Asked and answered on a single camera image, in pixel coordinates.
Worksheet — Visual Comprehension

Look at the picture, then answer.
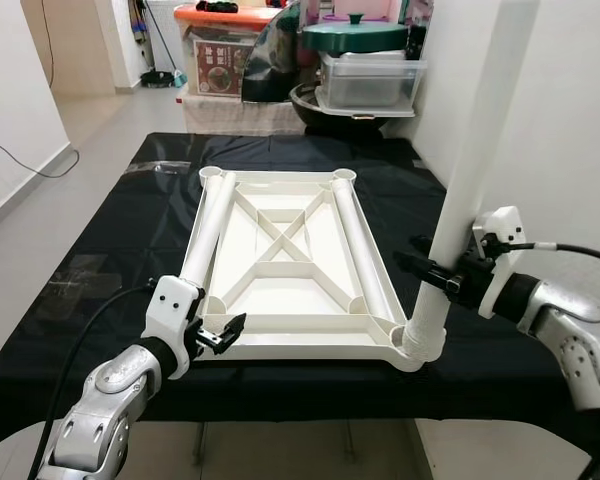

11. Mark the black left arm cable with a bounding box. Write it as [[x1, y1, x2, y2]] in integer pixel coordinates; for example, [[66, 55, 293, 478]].
[[25, 283, 159, 480]]

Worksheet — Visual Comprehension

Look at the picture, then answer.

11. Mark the white cabinet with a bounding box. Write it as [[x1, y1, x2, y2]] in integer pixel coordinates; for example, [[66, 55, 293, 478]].
[[145, 0, 196, 76]]

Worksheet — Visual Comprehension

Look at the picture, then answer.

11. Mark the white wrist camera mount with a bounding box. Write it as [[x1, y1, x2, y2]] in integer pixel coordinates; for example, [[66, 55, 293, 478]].
[[470, 205, 529, 321], [142, 275, 209, 381]]

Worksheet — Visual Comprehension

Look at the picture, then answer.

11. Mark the white plastic children table top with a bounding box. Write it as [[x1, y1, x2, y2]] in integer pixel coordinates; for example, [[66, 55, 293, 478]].
[[175, 167, 448, 374]]

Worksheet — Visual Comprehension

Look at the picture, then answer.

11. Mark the clear lidded plastic container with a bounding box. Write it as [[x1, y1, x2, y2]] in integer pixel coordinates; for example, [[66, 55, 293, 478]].
[[317, 50, 428, 113]]

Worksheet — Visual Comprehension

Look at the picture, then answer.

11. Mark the clear storage box orange lid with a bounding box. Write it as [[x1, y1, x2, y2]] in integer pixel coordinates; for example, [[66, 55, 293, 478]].
[[173, 3, 281, 99]]

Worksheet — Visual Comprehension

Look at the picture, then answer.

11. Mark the black round basin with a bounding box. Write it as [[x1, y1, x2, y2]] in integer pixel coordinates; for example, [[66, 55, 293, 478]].
[[290, 82, 421, 136]]

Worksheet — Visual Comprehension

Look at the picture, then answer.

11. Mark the black pole mop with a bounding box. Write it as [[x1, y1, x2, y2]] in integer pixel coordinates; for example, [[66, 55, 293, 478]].
[[130, 0, 189, 91]]

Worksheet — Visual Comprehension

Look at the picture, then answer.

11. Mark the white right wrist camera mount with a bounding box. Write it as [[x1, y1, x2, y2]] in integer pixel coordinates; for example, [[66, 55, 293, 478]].
[[470, 205, 529, 321]]

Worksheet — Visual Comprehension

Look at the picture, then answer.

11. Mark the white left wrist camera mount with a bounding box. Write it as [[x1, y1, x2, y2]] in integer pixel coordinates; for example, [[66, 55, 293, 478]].
[[142, 275, 209, 381]]

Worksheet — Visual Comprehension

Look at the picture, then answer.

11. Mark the pink box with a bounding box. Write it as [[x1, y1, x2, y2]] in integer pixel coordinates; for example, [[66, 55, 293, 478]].
[[315, 0, 426, 29]]

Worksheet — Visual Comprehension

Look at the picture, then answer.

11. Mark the dark green pot lid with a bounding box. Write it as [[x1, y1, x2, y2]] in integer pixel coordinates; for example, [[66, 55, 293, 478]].
[[300, 12, 411, 56]]

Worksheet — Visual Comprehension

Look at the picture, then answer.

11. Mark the long black wall cable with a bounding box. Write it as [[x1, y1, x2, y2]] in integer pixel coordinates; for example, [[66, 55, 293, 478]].
[[0, 128, 81, 181]]

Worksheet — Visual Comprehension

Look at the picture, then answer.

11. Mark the beige low bench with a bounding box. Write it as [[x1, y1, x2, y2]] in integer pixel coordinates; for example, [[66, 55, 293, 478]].
[[180, 90, 306, 136]]

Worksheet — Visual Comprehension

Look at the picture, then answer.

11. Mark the clear tape strip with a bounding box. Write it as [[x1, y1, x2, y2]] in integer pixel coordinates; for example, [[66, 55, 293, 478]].
[[148, 155, 199, 173]]

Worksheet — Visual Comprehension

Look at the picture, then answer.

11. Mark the black tablecloth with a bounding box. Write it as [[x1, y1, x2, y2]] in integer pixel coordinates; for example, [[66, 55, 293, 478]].
[[0, 132, 600, 479]]

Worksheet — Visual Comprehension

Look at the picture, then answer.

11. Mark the clear tape cross patch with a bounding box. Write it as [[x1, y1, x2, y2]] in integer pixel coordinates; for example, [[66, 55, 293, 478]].
[[55, 252, 121, 303]]

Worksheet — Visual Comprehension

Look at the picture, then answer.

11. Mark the dark shiny plastic bag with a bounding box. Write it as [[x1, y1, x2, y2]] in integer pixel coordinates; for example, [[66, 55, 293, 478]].
[[242, 3, 306, 103]]

